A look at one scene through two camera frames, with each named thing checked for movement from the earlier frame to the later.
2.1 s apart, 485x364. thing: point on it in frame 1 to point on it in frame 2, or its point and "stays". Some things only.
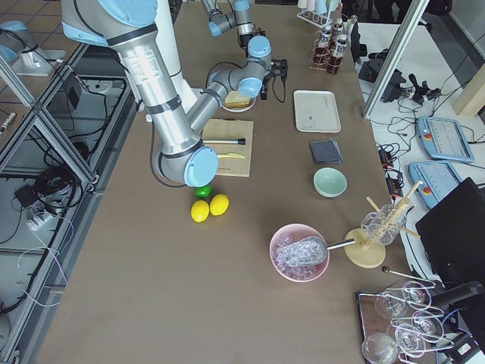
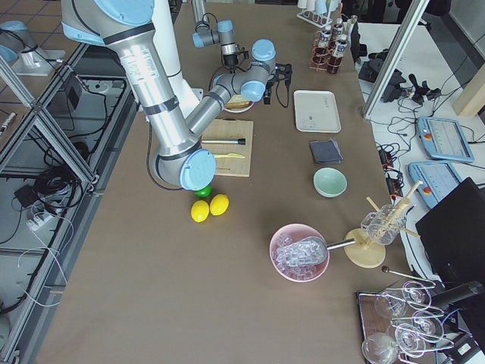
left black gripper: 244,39 to 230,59
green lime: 203,192 stays
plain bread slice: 236,99 stays
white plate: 242,109 stays
